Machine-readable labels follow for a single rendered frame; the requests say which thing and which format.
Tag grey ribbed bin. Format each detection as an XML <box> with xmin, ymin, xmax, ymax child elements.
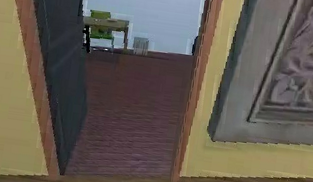
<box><xmin>131</xmin><ymin>36</ymin><xmax>150</xmax><ymax>56</ymax></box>

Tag green chair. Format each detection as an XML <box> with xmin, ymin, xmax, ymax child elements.
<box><xmin>84</xmin><ymin>9</ymin><xmax>120</xmax><ymax>54</ymax></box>

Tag olive wooden table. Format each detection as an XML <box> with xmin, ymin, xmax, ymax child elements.
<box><xmin>79</xmin><ymin>14</ymin><xmax>131</xmax><ymax>59</ymax></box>

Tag dark grey room door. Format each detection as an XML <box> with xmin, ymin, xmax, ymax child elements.
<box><xmin>0</xmin><ymin>0</ymin><xmax>103</xmax><ymax>178</ymax></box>

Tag grey framed wall picture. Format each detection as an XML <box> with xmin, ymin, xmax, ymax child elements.
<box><xmin>206</xmin><ymin>0</ymin><xmax>313</xmax><ymax>155</ymax></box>

